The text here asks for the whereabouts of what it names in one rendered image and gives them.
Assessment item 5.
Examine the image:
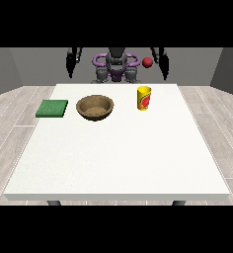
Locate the brown wooden bowl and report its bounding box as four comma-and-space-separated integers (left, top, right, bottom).
75, 94, 116, 123

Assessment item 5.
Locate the green square pad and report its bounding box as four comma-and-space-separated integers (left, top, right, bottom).
35, 99, 69, 119

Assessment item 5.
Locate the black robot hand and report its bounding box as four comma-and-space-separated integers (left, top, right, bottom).
149, 47, 171, 82
65, 47, 84, 79

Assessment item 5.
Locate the yellow cup with melon print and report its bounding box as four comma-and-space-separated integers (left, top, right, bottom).
136, 85, 153, 112

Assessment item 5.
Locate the small red ball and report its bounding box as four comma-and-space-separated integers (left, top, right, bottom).
142, 56, 155, 69

